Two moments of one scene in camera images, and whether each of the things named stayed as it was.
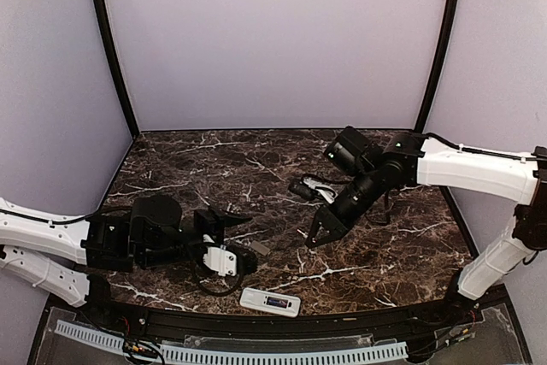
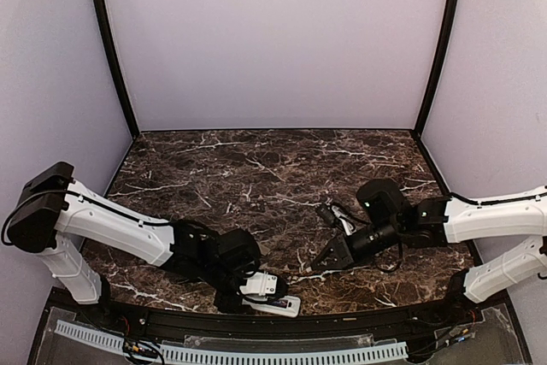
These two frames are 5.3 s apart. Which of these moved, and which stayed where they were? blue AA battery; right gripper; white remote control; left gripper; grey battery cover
Moved: right gripper; left gripper
Stayed: blue AA battery; white remote control; grey battery cover
